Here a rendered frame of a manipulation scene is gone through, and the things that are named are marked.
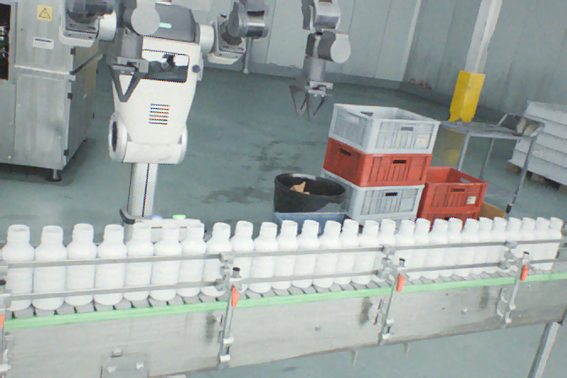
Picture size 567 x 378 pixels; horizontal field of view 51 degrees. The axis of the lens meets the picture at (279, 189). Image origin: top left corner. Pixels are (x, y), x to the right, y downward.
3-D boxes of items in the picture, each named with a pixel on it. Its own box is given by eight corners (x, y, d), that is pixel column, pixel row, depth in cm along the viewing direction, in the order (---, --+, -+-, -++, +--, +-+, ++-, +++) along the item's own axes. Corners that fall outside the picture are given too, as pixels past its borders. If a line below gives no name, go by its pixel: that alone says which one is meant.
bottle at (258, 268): (254, 279, 146) (265, 218, 141) (274, 288, 143) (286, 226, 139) (240, 287, 141) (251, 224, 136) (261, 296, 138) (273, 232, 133)
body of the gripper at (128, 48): (116, 66, 119) (120, 29, 117) (106, 59, 128) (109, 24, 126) (148, 69, 122) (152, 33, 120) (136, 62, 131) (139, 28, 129)
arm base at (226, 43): (216, 14, 185) (218, 51, 183) (226, 2, 178) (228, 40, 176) (241, 18, 189) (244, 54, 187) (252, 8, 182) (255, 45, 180)
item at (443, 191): (423, 213, 417) (430, 183, 411) (386, 192, 450) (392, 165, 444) (481, 211, 449) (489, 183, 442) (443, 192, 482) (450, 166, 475)
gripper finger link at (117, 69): (110, 103, 124) (113, 57, 121) (102, 96, 130) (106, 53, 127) (142, 105, 127) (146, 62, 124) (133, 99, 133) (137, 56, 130)
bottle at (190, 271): (203, 289, 137) (213, 224, 132) (193, 300, 131) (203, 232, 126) (179, 283, 138) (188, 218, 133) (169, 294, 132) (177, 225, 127)
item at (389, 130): (367, 153, 361) (375, 118, 355) (326, 136, 392) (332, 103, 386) (433, 153, 396) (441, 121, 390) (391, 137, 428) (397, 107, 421)
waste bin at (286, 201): (277, 295, 356) (295, 196, 337) (246, 262, 394) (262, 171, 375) (339, 290, 378) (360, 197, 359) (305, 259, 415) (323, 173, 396)
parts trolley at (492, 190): (445, 216, 573) (472, 116, 544) (408, 196, 618) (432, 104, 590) (519, 215, 623) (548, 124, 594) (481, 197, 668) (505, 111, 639)
